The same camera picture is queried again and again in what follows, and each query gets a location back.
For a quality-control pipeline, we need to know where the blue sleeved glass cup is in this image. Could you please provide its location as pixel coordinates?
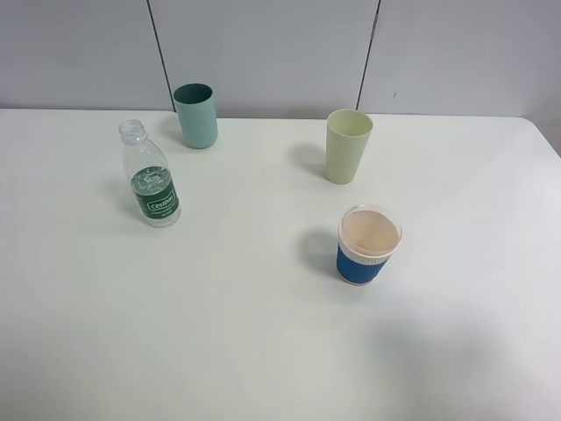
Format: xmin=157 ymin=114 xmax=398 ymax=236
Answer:
xmin=336 ymin=203 xmax=402 ymax=286

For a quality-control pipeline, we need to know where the teal plastic cup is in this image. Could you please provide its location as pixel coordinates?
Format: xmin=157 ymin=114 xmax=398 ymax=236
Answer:
xmin=173 ymin=83 xmax=218 ymax=149

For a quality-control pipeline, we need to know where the clear bottle green label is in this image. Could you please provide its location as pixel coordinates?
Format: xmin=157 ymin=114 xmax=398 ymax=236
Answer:
xmin=118 ymin=119 xmax=181 ymax=228

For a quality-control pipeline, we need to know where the pale green plastic cup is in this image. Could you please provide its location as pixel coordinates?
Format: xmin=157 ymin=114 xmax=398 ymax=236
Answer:
xmin=325 ymin=109 xmax=373 ymax=185

